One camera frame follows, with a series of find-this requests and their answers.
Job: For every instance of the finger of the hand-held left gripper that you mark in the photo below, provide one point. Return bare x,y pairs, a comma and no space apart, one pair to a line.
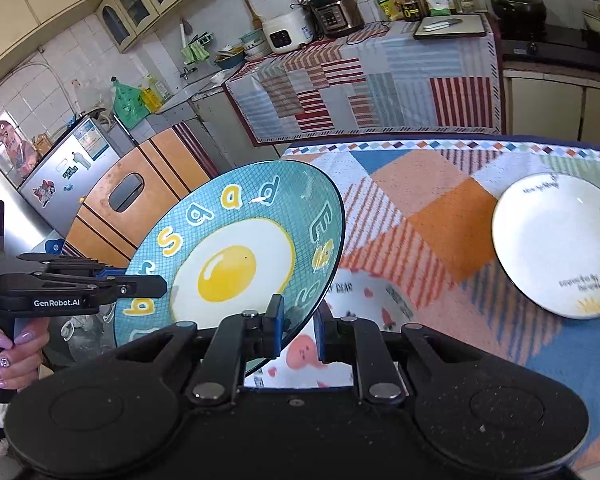
70,264
140,287

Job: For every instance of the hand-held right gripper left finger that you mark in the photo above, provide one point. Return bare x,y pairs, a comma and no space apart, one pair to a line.
277,325

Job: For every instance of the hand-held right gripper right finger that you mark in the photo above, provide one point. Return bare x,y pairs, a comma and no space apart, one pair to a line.
325,335

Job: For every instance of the blue fried-egg print plate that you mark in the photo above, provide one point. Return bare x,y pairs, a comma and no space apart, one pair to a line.
230,270

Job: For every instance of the white plate with printed rim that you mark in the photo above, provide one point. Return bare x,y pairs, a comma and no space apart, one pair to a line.
550,245

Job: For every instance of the stack of pale bowls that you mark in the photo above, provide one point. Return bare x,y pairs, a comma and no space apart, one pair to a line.
254,42

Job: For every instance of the person's left hand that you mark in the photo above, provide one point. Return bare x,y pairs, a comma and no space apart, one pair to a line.
22,365

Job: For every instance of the clear plastic bag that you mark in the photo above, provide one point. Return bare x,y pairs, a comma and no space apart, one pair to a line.
87,337

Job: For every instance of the white strawberry print bowl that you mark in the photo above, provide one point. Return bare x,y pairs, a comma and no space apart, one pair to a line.
375,295

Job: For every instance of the silver fridge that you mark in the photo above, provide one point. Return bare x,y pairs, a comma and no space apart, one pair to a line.
65,170

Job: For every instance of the red cartoon figure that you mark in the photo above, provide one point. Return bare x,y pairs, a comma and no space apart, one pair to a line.
12,147

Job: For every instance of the wooden chair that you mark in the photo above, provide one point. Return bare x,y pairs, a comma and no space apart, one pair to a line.
165,160

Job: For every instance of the green plastic bag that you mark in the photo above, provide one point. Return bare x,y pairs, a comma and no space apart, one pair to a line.
127,105

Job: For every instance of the yellow detergent bottle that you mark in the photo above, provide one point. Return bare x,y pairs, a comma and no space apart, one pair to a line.
155,92

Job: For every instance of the metal faucet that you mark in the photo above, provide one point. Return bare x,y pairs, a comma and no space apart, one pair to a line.
187,72

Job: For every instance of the green hanging cloth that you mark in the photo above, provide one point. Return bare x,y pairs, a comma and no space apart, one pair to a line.
195,52

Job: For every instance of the blue basin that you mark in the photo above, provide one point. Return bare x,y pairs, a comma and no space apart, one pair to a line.
229,59

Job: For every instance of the striped counter cloth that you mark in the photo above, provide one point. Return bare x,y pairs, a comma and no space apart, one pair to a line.
380,85

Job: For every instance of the white rice cooker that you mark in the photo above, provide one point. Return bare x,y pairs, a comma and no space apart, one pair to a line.
287,30

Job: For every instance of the wooden spatula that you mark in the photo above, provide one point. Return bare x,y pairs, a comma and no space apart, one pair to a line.
252,12

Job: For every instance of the black pressure cooker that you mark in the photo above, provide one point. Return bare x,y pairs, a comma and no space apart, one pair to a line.
337,12

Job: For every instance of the cream base cabinets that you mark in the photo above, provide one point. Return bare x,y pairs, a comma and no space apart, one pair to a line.
555,102

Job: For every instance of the kitchen knife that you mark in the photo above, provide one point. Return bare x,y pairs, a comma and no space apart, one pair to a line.
442,23

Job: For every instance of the dark jar yellow label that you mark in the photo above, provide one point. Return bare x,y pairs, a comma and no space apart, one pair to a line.
411,11

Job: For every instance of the green refill pouch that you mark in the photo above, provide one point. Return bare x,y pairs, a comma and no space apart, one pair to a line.
389,4

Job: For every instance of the grey cutting board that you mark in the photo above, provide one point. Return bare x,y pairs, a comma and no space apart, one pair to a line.
467,27

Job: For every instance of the white seasoning bag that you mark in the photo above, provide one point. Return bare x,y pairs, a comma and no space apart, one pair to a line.
437,2

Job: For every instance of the black gas stove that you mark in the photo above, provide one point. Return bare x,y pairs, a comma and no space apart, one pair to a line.
555,45

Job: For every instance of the black wok with lid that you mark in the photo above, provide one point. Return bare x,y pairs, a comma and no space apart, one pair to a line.
517,7

